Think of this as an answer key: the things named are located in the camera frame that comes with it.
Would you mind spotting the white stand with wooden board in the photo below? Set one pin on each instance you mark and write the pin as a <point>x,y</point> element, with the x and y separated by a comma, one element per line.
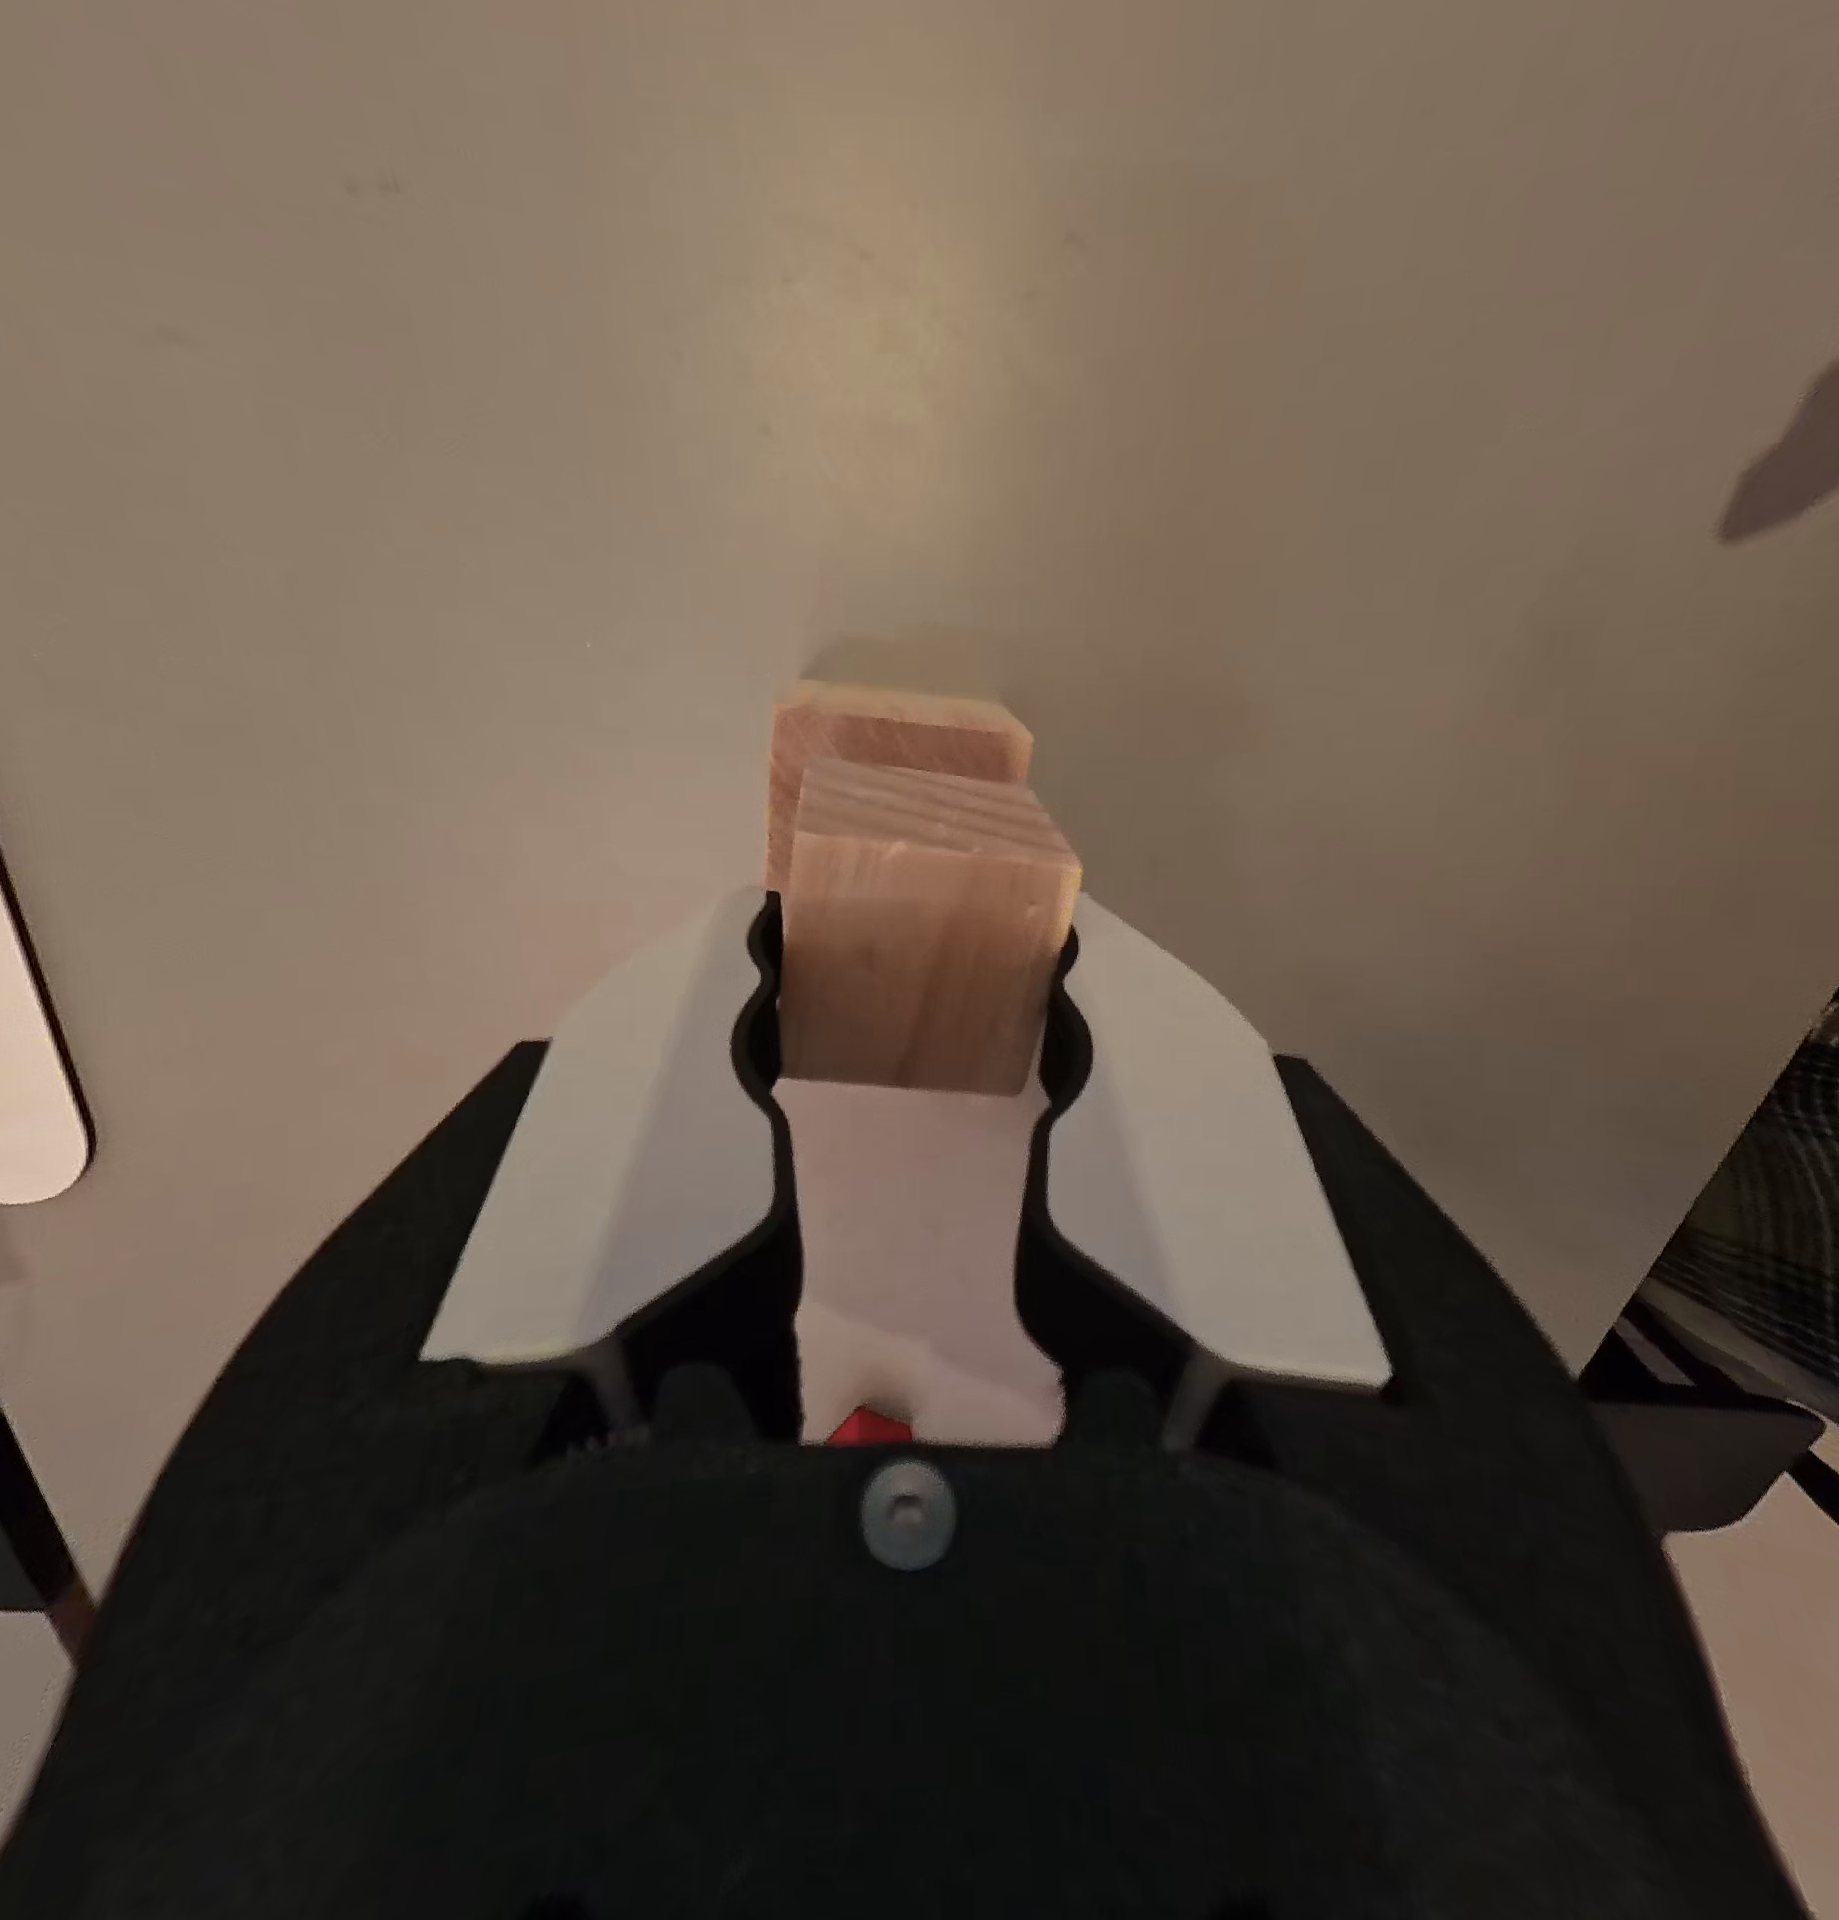
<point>12,1051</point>

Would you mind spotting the red wooden cube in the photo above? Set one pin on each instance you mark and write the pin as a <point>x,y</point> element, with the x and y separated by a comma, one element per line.
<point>867,1428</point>

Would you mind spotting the large natural wooden cube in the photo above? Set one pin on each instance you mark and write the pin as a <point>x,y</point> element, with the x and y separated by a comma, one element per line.
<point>887,728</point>

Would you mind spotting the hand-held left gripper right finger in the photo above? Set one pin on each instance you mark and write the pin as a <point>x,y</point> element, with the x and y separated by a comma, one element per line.
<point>1219,1201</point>

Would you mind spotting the black table bracket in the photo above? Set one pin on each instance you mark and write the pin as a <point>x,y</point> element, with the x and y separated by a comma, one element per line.
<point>1697,1442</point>

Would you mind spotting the person's plaid shirt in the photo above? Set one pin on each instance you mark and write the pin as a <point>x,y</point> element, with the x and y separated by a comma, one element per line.
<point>1787,1201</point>

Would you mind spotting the small natural wooden cube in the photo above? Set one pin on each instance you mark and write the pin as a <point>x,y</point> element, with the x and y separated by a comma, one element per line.
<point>920,962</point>

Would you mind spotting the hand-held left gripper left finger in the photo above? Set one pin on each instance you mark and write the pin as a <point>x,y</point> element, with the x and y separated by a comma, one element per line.
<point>602,1174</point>

